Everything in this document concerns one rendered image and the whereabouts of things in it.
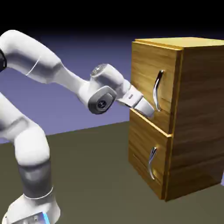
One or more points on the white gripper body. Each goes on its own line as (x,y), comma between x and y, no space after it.
(145,105)

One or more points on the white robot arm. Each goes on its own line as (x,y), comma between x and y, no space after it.
(40,63)

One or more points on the light wooden cabinet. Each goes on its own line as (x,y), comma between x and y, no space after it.
(197,119)

